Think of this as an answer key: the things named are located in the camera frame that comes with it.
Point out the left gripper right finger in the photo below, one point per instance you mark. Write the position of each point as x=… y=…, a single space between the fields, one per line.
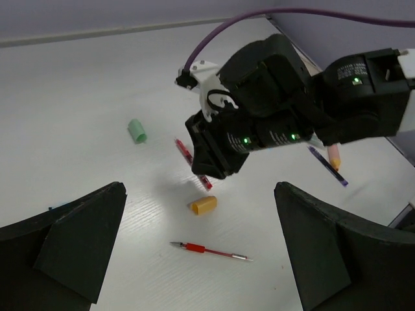
x=341 y=261

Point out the pink orange highlighter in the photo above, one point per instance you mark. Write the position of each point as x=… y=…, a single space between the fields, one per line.
x=334 y=156

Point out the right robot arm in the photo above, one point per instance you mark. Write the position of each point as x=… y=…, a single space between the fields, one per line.
x=264 y=97

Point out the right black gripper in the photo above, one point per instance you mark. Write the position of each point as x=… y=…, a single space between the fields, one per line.
x=213 y=156

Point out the green highlighter cap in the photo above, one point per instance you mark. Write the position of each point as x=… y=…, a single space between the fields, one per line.
x=137 y=131

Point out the red gel pen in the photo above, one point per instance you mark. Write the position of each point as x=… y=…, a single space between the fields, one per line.
x=202 y=249

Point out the purple gel pen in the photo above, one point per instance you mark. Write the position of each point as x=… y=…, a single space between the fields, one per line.
x=328 y=166

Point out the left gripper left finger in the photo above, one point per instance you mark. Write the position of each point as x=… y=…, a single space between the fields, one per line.
x=57 y=260

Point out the red pen with clip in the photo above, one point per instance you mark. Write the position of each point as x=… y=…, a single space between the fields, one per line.
x=189 y=158

